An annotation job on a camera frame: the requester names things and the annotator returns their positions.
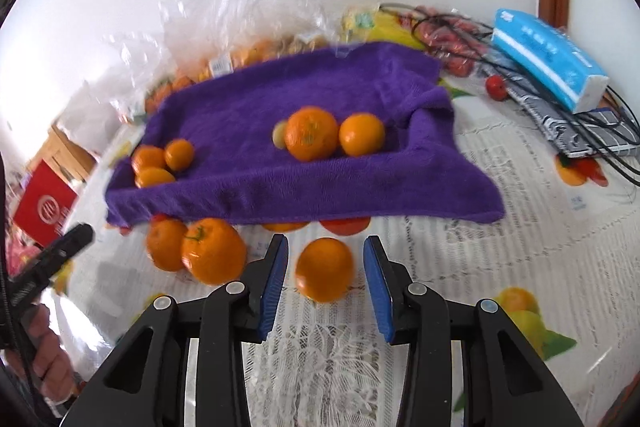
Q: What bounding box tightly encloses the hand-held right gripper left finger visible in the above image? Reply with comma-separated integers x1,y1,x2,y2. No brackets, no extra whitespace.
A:
60,233,291,427

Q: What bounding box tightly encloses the yellow packet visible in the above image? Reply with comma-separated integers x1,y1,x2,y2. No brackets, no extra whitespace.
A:
341,7,426,52

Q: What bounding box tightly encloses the blue tissue pack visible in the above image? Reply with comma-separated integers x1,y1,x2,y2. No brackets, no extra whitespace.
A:
490,8,611,114

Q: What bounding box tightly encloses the wooden chair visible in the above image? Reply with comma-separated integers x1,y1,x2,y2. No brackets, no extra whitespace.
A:
30,124,101,188

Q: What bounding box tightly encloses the red box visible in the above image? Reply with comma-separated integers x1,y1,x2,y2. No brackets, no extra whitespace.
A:
12,159,81,248

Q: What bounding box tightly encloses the small clear bag of oranges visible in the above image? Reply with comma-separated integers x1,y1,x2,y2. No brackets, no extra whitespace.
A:
100,32,201,122

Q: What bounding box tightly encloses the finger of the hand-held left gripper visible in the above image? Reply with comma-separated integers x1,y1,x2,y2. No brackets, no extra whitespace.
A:
7,223,96,308

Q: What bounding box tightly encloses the purple towel covered tray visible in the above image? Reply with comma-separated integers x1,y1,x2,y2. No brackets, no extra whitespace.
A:
104,42,506,228

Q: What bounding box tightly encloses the small pale yellow fruit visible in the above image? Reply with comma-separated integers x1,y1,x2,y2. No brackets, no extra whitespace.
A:
272,119,291,148

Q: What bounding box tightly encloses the black cable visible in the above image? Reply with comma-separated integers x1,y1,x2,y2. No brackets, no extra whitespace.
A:
377,2,640,188

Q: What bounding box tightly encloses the person's left hand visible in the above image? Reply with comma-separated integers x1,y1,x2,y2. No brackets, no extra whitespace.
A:
22,304,76,405

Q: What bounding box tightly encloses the small orange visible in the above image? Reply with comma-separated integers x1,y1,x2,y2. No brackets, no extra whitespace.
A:
135,167,177,189
131,145,167,175
164,139,195,172

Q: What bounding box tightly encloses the bag of red fruits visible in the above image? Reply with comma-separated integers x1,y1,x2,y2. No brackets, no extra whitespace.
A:
400,4,493,78

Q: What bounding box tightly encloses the patterned grey notebook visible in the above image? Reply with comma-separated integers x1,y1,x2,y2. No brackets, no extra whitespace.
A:
505,82,628,158

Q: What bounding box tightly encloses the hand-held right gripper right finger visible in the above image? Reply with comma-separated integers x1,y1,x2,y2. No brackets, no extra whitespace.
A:
362,234,586,427

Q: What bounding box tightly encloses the large marked orange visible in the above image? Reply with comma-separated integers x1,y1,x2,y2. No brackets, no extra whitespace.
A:
284,106,340,162

